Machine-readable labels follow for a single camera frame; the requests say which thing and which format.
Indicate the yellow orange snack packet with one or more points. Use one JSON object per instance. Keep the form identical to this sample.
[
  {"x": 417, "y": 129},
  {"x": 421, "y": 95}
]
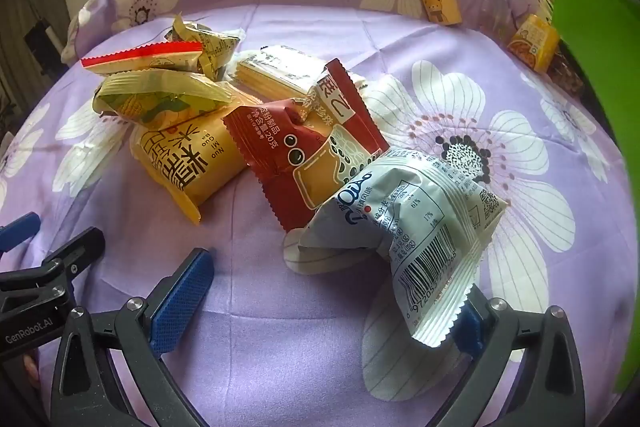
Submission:
[{"x": 200, "y": 167}]

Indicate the clear cracker packet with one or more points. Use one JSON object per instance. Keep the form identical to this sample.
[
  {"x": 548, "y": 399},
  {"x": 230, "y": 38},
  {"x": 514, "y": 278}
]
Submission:
[{"x": 280, "y": 74}]

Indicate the clear plastic bottle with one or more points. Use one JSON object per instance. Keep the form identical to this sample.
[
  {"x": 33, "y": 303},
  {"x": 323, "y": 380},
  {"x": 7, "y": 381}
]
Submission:
[{"x": 495, "y": 7}]

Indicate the brown nut packet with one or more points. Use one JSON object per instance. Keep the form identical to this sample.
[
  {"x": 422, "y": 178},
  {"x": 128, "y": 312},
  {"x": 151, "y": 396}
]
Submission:
[{"x": 565, "y": 74}]

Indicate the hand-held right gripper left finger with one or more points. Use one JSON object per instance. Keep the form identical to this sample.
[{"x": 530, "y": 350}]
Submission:
[{"x": 185, "y": 297}]

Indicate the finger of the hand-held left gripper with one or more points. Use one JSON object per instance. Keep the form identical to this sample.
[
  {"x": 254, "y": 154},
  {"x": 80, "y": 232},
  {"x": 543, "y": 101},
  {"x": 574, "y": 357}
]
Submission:
[
  {"x": 75, "y": 257},
  {"x": 20, "y": 229}
]

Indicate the yellow carton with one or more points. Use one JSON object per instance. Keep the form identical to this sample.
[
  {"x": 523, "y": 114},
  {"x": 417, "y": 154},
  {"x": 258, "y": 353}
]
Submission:
[{"x": 535, "y": 39}]

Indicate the green paper box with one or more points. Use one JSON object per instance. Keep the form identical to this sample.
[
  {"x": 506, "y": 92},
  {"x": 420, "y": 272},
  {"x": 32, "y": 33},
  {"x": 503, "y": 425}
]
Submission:
[{"x": 600, "y": 57}]

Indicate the dark red snack packet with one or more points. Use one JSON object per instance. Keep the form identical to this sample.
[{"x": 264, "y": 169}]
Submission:
[{"x": 300, "y": 157}]

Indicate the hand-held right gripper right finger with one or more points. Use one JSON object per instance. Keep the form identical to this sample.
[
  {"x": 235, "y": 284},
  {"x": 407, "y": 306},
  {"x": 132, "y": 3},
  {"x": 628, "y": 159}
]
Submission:
[{"x": 470, "y": 327}]

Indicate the purple floral bedsheet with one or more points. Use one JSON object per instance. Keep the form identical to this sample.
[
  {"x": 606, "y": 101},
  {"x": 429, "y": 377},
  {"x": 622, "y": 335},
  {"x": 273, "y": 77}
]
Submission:
[{"x": 250, "y": 267}]

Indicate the green yellow corn snack packet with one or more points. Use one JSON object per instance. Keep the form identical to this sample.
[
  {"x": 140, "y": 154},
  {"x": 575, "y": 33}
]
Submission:
[{"x": 150, "y": 102}]

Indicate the white blue snack packet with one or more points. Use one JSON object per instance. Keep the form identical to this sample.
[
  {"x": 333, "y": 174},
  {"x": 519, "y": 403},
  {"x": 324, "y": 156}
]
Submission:
[
  {"x": 150, "y": 59},
  {"x": 400, "y": 227}
]

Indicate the gold foil snack packet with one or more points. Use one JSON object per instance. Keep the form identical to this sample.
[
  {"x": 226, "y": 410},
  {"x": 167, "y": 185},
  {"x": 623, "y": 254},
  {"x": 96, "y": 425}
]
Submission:
[{"x": 215, "y": 49}]

